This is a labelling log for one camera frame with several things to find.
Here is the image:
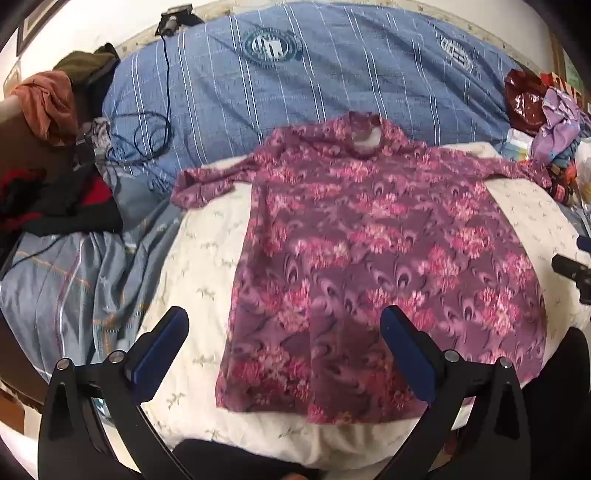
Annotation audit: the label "black device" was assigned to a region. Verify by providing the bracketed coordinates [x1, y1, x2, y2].
[154, 4, 195, 37]

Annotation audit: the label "light blue plaid sheet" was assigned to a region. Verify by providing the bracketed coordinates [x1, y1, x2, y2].
[0, 166, 185, 384]

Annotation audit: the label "framed wall picture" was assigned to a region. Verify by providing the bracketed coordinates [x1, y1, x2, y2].
[16, 0, 70, 56]

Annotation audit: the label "white packets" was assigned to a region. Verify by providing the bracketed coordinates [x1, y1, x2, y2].
[505, 129, 536, 160]

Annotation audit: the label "purple floral shirt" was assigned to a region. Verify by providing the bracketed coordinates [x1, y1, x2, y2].
[171, 112, 555, 424]

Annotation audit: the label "red plastic bag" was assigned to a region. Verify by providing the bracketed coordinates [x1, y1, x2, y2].
[503, 69, 555, 134]

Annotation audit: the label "grey patterned cloth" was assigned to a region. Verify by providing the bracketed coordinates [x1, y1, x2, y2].
[76, 117, 114, 162]

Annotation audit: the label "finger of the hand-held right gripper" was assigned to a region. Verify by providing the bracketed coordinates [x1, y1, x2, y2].
[551, 253, 591, 305]

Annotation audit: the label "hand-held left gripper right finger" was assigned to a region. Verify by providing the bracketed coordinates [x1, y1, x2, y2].
[375, 305, 532, 480]

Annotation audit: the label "pile of colourful clutter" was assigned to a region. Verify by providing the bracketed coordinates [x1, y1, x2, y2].
[549, 138, 591, 208]

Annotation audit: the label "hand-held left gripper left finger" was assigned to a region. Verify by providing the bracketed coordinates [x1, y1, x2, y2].
[38, 305, 195, 480]

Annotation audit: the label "blue striped duvet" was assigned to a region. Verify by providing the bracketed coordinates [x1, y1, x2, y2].
[102, 0, 522, 195]

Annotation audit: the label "orange cloth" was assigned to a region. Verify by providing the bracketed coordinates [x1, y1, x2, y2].
[10, 71, 79, 146]

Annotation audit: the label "cream patterned blanket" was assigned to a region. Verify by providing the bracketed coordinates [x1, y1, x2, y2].
[99, 141, 591, 467]

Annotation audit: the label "olive green cloth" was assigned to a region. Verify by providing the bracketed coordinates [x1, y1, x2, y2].
[53, 42, 122, 86]

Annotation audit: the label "purple cloth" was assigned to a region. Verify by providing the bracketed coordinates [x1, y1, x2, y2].
[531, 88, 591, 167]

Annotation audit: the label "black cable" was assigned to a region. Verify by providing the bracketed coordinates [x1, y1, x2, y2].
[99, 25, 175, 167]

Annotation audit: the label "red and black garment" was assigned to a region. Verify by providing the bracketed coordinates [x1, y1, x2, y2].
[0, 161, 124, 238]

